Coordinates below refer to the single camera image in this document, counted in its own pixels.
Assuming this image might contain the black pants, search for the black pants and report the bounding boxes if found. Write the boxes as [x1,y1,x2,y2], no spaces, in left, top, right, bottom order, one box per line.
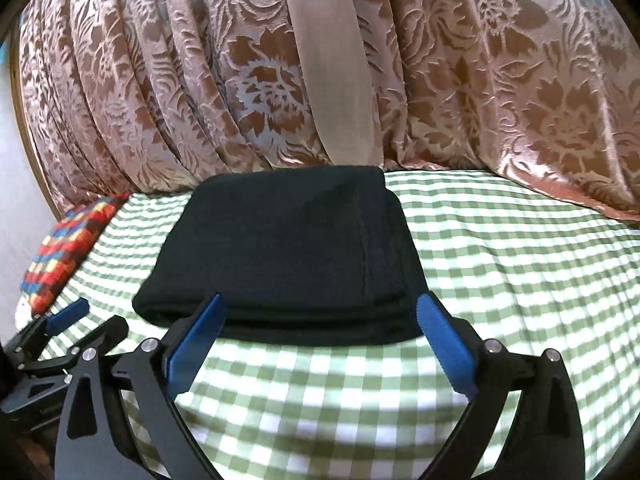
[131,164,437,349]

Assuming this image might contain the colourful patterned cushion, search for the colourful patterned cushion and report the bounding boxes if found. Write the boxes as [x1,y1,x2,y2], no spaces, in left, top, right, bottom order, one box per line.
[19,191,133,319]

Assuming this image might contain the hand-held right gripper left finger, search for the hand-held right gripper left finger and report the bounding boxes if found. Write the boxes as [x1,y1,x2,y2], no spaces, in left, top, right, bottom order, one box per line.
[54,291,225,480]

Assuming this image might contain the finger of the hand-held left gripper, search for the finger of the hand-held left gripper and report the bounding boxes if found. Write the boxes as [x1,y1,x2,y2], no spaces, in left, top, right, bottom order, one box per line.
[19,315,130,377]
[9,297,91,362]

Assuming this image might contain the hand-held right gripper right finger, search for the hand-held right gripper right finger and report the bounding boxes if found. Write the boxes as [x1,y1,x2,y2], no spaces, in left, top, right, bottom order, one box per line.
[416,290,587,480]

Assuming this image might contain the brown floral curtain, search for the brown floral curtain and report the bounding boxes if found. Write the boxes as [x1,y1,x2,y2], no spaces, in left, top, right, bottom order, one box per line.
[17,0,640,225]

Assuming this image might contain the green checkered bed sheet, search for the green checkered bed sheet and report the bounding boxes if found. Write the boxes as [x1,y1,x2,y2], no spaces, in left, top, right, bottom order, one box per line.
[14,167,640,480]

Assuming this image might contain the beige curtain band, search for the beige curtain band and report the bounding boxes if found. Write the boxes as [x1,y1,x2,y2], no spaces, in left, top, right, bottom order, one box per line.
[276,0,382,169]

